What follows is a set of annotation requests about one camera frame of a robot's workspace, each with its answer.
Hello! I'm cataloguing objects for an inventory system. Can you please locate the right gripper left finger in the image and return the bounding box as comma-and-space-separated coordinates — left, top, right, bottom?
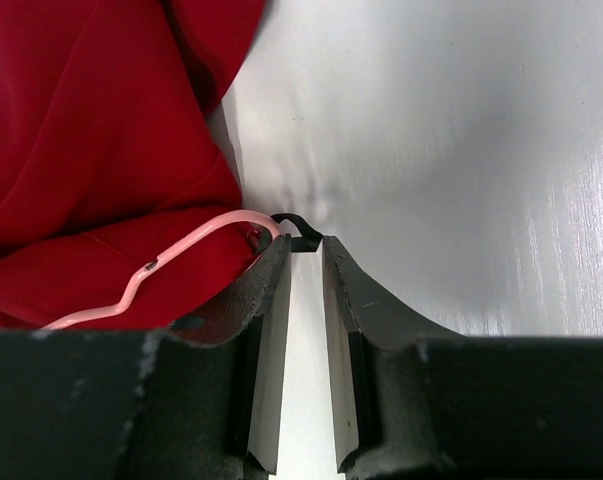
0, 236, 291, 479

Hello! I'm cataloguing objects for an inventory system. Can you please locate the red skirt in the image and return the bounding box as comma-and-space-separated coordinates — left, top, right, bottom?
0, 1, 280, 330

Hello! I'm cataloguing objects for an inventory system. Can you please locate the pink clothes hanger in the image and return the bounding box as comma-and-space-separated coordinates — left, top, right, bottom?
40, 209, 285, 332

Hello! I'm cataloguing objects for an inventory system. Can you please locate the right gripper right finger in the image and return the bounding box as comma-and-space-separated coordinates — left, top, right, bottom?
323, 236, 603, 479

